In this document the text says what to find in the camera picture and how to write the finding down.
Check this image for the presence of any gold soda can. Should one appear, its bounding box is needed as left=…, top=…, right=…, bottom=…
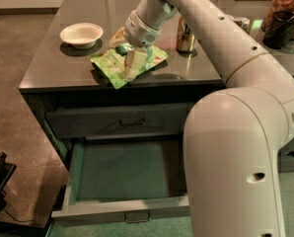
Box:
left=176, top=17, right=195, bottom=52

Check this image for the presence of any closed top left drawer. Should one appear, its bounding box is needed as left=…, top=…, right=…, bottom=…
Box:
left=45, top=103, right=191, bottom=140

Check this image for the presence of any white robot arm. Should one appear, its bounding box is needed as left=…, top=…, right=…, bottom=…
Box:
left=124, top=0, right=294, bottom=237

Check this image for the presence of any black cable on floor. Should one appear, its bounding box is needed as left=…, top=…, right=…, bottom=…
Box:
left=0, top=191, right=52, bottom=229

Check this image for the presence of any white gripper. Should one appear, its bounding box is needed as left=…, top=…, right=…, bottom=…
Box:
left=109, top=10, right=160, bottom=82

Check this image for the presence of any white paper bowl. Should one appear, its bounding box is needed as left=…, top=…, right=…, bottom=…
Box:
left=59, top=23, right=104, bottom=49

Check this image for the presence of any green rice chip bag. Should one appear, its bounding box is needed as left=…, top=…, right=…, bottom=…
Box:
left=90, top=43, right=169, bottom=89

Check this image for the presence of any black cup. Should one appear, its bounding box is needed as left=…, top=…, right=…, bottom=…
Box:
left=263, top=11, right=294, bottom=49

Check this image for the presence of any open middle drawer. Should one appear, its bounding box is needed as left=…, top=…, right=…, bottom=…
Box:
left=52, top=136, right=189, bottom=226

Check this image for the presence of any crumpled white snack wrapper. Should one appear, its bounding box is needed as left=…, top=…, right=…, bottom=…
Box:
left=229, top=15, right=250, bottom=32

